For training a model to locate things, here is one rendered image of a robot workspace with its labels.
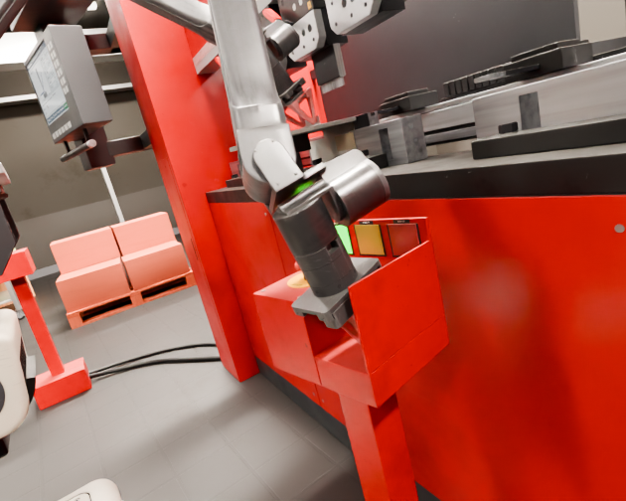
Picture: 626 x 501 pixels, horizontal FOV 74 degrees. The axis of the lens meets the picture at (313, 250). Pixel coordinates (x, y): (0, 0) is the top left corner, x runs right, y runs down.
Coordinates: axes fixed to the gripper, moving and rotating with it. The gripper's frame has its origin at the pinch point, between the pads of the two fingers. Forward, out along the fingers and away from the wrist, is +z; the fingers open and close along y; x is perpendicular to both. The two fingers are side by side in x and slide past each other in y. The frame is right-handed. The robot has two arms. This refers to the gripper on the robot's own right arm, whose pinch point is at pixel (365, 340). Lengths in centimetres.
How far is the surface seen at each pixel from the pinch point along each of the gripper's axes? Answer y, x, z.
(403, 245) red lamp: 12.5, -0.5, -6.1
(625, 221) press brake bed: 23.3, -22.3, -2.1
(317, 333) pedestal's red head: -2.8, 4.8, -2.6
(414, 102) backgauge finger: 73, 33, -12
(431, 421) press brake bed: 18, 17, 44
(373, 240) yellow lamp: 12.5, 4.7, -6.9
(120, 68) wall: 302, 711, -168
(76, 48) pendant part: 43, 145, -76
